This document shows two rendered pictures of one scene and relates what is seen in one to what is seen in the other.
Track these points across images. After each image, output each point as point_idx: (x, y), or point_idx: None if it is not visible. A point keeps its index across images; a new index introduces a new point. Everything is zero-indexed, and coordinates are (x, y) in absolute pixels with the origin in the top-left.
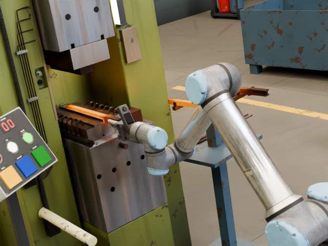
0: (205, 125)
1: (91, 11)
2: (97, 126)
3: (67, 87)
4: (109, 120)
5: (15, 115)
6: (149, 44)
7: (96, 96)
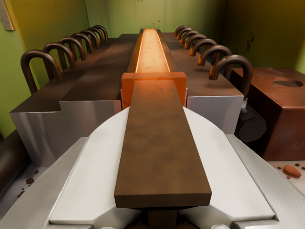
0: None
1: None
2: (80, 111)
3: (174, 2)
4: (115, 115)
5: None
6: None
7: (224, 38)
